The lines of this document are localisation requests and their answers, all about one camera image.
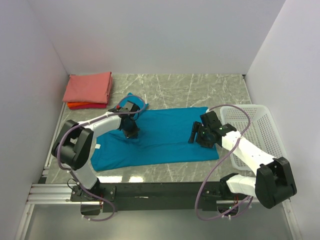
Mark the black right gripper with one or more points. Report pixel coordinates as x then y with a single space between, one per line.
196 128

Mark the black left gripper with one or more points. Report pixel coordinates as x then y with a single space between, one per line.
133 133

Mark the teal blue t shirt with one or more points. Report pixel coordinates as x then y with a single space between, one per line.
162 139

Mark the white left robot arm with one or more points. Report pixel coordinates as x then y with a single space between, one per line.
73 145

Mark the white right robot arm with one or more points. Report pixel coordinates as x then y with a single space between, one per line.
273 180

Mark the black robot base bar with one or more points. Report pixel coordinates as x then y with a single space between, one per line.
145 196

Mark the folded salmon pink t shirt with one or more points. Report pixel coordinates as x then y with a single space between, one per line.
92 88

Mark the folded orange t shirt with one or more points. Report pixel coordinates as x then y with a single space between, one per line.
80 105

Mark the white perforated plastic basket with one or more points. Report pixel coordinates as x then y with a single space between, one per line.
258 125

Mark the aluminium extrusion rail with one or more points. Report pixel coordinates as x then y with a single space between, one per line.
42 194

